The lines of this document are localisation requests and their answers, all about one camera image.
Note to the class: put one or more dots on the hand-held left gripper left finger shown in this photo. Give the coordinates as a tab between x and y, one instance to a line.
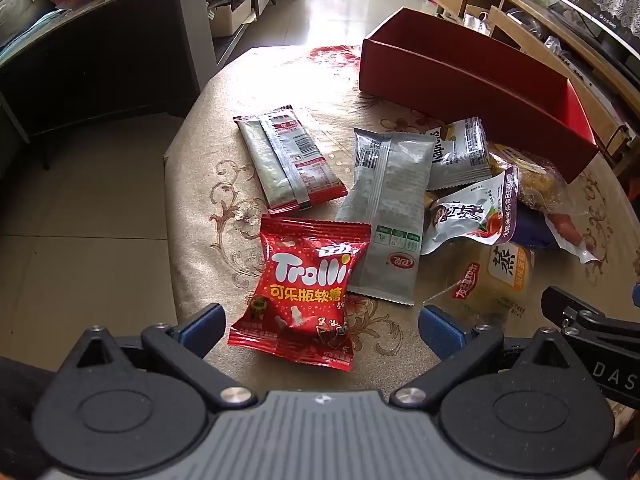
202	324

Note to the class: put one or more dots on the white red snack packet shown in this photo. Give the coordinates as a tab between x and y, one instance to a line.
465	210

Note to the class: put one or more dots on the white power strip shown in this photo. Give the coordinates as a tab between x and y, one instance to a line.
622	135

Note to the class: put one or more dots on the clear steamed cake packet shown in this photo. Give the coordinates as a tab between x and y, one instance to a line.
500	280

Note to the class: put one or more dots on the dark long cabinet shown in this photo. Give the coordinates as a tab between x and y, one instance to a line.
100	60

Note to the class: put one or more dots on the blue snack packet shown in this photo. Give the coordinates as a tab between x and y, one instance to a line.
530	230

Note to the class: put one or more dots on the red gummy candy packet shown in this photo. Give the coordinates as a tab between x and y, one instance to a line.
305	280

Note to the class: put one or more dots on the white shopping bag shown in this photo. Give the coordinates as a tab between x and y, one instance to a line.
477	21

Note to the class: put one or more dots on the black television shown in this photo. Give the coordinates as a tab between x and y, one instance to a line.
600	15

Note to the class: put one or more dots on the small silver snack packet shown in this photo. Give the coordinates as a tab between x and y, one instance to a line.
460	150

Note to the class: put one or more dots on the clear yellow bread packet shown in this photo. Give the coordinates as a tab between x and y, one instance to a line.
530	180

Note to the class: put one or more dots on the open cardboard box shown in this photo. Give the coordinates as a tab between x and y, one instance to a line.
230	17

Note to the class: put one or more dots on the long silver red packet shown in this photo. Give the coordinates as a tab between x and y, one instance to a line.
285	160

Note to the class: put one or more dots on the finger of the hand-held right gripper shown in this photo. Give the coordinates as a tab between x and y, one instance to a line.
567	310
637	294

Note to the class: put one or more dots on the grey silver snack packet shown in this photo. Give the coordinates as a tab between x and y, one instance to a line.
385	195

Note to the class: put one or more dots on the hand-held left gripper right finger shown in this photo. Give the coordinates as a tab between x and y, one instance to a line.
440	332

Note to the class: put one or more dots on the red cardboard box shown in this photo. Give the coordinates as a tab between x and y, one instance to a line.
450	80

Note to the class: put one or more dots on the vacuum sausage pack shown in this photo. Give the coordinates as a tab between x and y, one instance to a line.
565	227

